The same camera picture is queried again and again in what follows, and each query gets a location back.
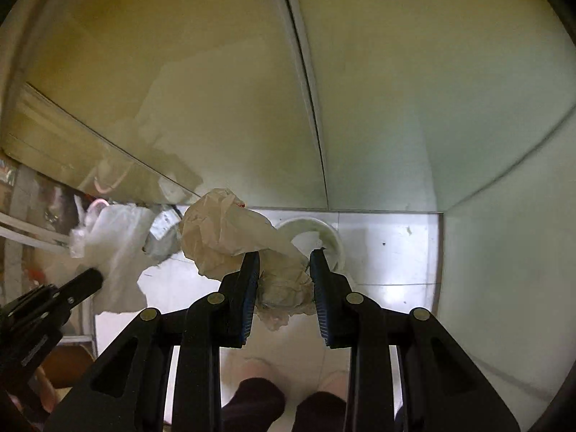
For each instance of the white bowl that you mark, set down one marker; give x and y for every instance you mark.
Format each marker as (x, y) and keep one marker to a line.
(332, 239)

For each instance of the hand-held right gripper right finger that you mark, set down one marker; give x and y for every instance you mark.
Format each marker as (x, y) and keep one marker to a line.
(317, 292)

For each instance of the glass sliding door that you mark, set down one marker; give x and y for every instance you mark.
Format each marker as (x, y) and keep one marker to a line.
(27, 198)

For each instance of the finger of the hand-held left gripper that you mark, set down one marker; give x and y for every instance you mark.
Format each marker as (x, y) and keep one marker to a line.
(83, 284)

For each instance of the beige paper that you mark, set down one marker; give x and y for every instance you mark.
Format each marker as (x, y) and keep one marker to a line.
(216, 234)

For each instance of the person's left hand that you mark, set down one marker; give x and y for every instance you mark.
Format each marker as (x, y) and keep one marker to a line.
(51, 399)

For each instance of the white plastic bag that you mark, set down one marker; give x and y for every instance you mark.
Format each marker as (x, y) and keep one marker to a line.
(112, 252)

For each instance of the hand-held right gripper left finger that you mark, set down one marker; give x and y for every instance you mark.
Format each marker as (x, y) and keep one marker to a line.
(252, 288)

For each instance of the person's foot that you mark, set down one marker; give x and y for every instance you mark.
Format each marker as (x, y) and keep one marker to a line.
(321, 402)
(254, 391)

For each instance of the person's left foot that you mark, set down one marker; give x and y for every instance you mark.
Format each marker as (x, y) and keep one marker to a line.
(254, 391)

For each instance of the person's right foot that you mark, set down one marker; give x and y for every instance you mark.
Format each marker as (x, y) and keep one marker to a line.
(321, 402)

